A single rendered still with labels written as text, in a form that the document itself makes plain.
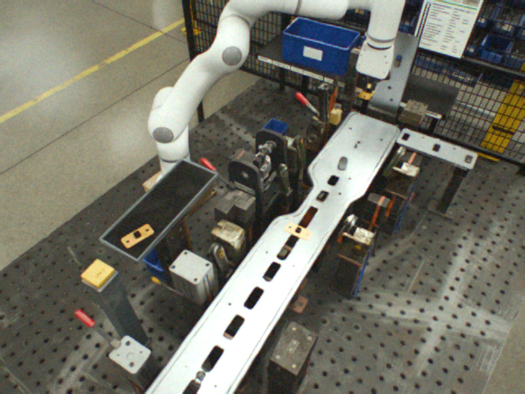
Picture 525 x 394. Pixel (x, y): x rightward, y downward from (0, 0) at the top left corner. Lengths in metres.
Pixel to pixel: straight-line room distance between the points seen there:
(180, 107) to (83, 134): 2.09
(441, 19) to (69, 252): 1.73
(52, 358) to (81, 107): 2.49
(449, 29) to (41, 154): 2.72
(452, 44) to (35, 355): 1.94
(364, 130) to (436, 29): 0.51
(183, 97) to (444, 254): 1.15
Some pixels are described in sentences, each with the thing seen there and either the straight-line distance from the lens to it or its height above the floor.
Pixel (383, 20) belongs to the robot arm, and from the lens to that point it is 1.35.
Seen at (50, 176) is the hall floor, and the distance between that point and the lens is 3.25.
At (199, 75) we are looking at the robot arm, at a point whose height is 1.34.
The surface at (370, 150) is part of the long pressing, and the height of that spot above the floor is 1.00.
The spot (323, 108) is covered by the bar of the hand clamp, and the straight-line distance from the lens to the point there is 1.61.
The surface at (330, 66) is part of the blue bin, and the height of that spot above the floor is 1.06.
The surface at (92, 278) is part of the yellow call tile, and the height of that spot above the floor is 1.16.
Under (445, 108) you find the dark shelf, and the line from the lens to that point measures 1.92.
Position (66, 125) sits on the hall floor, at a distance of 3.63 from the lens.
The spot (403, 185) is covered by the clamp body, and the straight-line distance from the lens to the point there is 1.61.
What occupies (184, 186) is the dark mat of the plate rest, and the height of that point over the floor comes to 1.16.
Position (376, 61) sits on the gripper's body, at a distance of 1.43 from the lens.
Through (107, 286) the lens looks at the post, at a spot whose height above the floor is 1.13.
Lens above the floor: 2.11
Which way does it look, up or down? 50 degrees down
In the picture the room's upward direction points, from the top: 1 degrees counter-clockwise
